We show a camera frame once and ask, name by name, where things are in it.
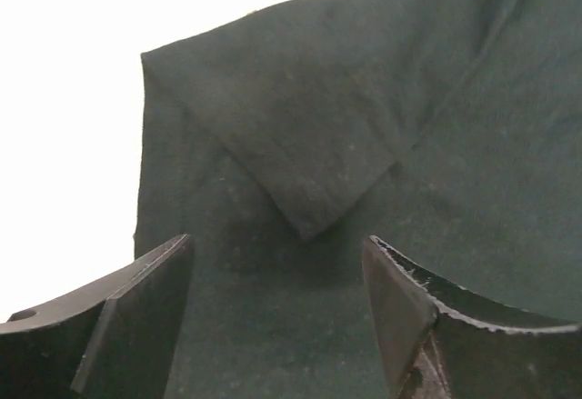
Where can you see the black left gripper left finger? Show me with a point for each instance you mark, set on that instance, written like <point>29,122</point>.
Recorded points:
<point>113,338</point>

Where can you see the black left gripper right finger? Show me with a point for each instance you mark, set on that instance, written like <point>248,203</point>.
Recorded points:
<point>439,340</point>

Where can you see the black t shirt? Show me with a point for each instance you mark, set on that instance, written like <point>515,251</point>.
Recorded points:
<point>451,129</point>

